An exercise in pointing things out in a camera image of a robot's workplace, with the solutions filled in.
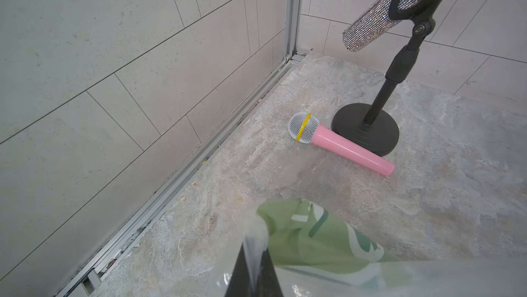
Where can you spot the black microphone stand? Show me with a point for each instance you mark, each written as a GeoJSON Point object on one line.
{"type": "Point", "coordinates": [369, 125]}

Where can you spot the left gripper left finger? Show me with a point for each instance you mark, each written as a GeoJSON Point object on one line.
{"type": "Point", "coordinates": [240, 282]}

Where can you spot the zip-top bag green pineapple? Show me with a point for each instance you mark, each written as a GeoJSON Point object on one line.
{"type": "Point", "coordinates": [315, 253]}

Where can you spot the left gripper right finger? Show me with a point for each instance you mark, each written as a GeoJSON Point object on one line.
{"type": "Point", "coordinates": [267, 282]}

